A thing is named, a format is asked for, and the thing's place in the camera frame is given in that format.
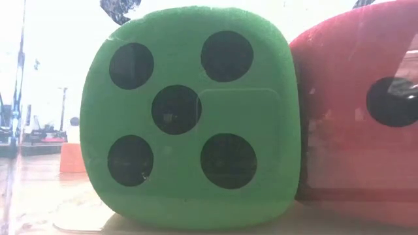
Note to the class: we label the background robot station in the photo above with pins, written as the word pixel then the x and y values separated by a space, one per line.
pixel 45 135

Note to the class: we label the orange arrow-shaped block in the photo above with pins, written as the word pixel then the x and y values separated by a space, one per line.
pixel 72 158

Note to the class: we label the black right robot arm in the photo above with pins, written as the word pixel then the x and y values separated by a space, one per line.
pixel 362 2

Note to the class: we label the green foam die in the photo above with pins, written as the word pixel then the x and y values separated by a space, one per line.
pixel 267 98

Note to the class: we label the clear plastic container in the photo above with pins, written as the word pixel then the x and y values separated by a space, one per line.
pixel 49 202

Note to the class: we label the red foam die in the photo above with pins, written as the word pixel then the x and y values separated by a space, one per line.
pixel 343 156

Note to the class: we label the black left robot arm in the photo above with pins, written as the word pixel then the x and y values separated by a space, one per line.
pixel 119 9

